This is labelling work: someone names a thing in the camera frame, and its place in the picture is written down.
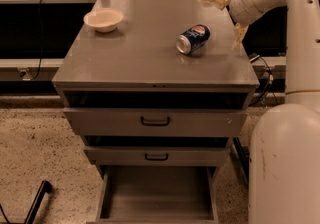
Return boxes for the black metal leg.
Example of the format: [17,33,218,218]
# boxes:
[233,137,249,179]

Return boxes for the grey open bottom drawer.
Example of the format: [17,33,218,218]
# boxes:
[95,166,219,224]

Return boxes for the grey middle drawer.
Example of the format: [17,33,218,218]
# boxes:
[84,146,228,167]

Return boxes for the black cables at right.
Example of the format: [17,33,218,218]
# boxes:
[249,53,281,107]

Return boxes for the white paper bowl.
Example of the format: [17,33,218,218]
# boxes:
[83,8,124,33]

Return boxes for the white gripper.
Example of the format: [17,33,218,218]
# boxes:
[199,0,262,50]

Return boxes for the grey top drawer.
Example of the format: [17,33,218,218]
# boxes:
[64,108,247,137]

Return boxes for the blue pepsi can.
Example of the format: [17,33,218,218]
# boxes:
[176,24,211,55]

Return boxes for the grey drawer cabinet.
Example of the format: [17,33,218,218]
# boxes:
[52,0,260,224]

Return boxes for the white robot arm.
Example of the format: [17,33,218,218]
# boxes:
[202,0,320,224]

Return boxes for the black power cable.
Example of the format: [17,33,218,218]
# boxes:
[33,0,54,81]

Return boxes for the black metal bar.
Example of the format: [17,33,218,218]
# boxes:
[24,180,52,224]

